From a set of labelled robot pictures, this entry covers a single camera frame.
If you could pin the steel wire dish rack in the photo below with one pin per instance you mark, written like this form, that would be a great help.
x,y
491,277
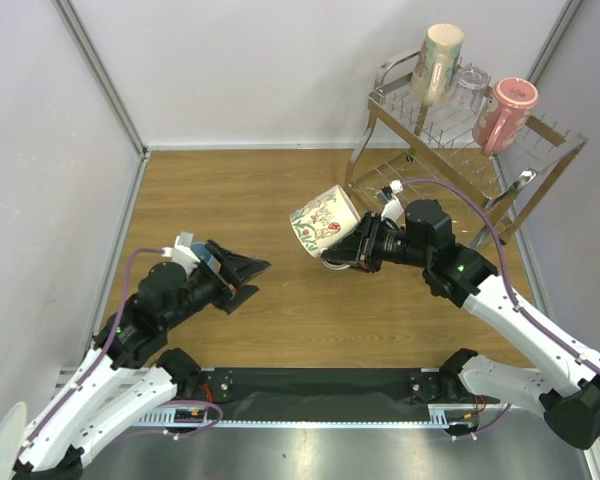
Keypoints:
x,y
436,143

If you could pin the aluminium corner post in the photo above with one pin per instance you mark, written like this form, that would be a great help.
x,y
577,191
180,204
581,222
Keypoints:
x,y
551,65
76,28

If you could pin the clear glass cup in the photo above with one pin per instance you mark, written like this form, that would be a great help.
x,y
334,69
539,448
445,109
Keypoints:
x,y
469,87

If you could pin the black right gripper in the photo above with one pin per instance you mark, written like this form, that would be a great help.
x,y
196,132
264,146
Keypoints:
x,y
370,242

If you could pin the aluminium slotted rail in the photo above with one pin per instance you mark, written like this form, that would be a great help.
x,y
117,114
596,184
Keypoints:
x,y
186,418

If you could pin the aluminium right corner post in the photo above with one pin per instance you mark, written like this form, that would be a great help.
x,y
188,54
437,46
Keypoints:
x,y
551,65

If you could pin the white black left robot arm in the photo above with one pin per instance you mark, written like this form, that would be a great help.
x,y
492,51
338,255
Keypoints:
x,y
128,370

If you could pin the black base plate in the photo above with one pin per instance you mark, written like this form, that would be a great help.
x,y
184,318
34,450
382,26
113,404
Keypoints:
x,y
344,388

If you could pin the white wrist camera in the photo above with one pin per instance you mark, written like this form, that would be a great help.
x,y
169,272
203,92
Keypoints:
x,y
392,208
181,252

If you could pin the aluminium left corner post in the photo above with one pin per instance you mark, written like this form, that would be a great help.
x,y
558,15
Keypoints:
x,y
76,28

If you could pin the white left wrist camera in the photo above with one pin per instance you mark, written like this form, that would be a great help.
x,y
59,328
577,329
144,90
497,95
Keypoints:
x,y
181,252

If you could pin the white object bottom left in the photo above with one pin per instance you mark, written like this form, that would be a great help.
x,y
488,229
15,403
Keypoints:
x,y
12,435

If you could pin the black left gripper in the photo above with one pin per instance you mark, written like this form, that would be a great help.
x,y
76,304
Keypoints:
x,y
237,268

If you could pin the cream patterned ceramic mug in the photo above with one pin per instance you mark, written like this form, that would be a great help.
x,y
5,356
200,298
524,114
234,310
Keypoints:
x,y
437,61

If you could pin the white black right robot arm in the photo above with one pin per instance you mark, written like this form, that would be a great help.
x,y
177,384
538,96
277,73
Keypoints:
x,y
563,385

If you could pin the green interior white mug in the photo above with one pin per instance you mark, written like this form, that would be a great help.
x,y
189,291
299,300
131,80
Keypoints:
x,y
323,222

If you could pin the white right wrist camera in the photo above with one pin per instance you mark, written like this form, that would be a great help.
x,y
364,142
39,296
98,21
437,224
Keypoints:
x,y
392,208

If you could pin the pink ceramic mug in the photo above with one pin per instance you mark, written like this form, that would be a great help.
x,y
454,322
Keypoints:
x,y
504,113

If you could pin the blue plastic cup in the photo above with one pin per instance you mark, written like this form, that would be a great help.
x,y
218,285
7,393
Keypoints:
x,y
204,256

